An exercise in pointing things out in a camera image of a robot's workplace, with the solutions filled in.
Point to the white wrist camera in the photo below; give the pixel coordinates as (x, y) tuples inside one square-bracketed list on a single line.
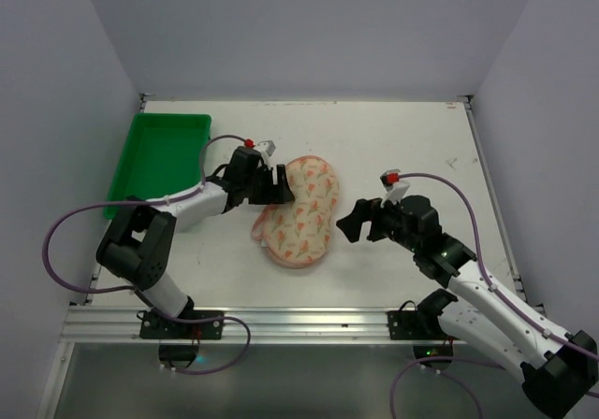
[(395, 186), (266, 148)]

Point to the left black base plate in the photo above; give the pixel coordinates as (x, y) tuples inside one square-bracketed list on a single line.
[(195, 325)]

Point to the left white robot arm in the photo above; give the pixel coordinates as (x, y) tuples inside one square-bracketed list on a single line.
[(137, 244)]

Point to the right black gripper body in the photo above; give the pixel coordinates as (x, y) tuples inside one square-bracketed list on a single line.
[(374, 220)]

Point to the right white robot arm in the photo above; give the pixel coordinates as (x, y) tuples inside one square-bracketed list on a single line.
[(555, 367)]

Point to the floral laundry bag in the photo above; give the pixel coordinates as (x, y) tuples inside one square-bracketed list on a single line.
[(298, 235)]

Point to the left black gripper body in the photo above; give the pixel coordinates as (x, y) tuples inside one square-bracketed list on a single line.
[(268, 183)]

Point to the green plastic tray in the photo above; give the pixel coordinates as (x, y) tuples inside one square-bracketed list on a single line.
[(160, 155)]

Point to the aluminium mounting rail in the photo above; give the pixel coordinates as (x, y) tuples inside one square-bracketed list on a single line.
[(302, 326)]

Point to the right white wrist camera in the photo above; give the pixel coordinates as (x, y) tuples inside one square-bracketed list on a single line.
[(395, 186)]

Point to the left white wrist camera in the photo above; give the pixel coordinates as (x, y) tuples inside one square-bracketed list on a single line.
[(266, 148)]

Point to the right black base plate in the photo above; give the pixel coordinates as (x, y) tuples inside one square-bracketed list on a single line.
[(413, 325)]

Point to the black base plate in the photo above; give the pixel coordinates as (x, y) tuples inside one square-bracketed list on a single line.
[(195, 325), (413, 325)]

